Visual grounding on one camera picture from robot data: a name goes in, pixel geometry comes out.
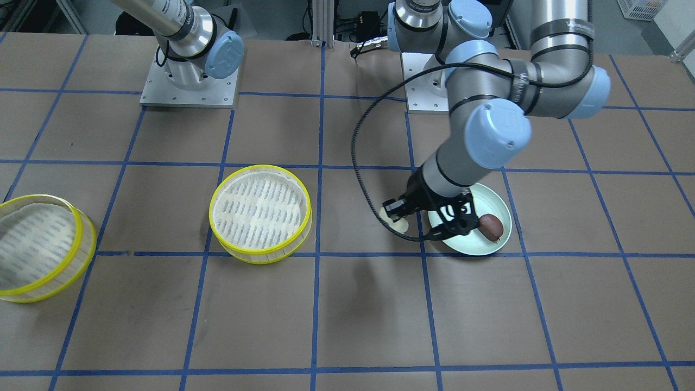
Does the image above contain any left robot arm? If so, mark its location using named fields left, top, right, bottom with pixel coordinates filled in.
left=379, top=1, right=611, bottom=235

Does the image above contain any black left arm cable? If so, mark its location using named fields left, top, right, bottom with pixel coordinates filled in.
left=351, top=61, right=592, bottom=242

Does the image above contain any brown red bun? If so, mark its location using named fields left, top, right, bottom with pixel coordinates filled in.
left=477, top=213, right=504, bottom=242

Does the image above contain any aluminium frame post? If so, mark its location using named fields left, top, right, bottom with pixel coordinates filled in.
left=310, top=1, right=337, bottom=50

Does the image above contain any pale green plate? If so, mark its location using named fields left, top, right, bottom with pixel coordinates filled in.
left=443, top=183, right=513, bottom=256

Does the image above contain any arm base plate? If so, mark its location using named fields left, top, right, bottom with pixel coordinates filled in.
left=140, top=47, right=240, bottom=109
left=401, top=53, right=448, bottom=115

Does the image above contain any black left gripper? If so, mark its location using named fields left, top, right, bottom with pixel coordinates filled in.
left=384, top=168, right=478, bottom=241

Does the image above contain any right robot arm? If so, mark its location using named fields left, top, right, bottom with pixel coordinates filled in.
left=113, top=1, right=245, bottom=91

